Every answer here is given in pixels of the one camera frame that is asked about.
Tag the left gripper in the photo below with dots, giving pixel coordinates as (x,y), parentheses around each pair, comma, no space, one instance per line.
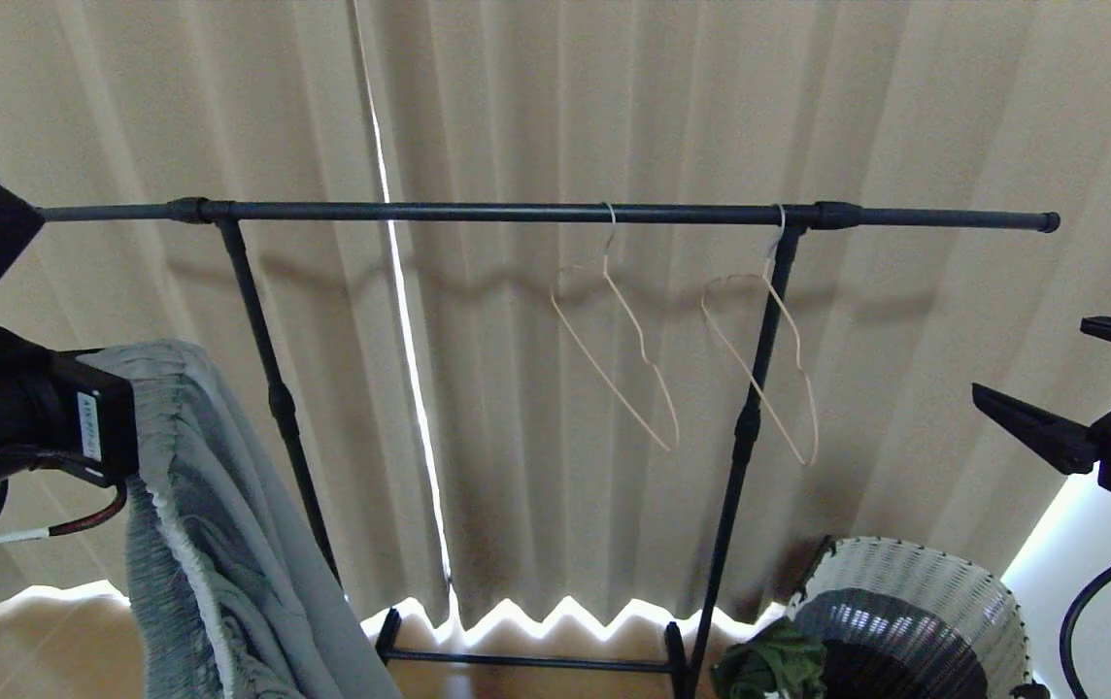
(12,398)

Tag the pale grey shorts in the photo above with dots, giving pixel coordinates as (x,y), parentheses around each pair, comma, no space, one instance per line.
(225,505)

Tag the green garment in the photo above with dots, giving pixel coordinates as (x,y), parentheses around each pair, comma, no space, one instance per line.
(769,665)

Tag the white laundry basket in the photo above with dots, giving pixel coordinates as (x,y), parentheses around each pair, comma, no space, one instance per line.
(925,582)

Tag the black clothes rack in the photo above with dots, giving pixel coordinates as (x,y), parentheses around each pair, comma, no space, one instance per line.
(517,212)

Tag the beige curtain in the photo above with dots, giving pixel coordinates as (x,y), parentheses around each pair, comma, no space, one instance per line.
(565,97)

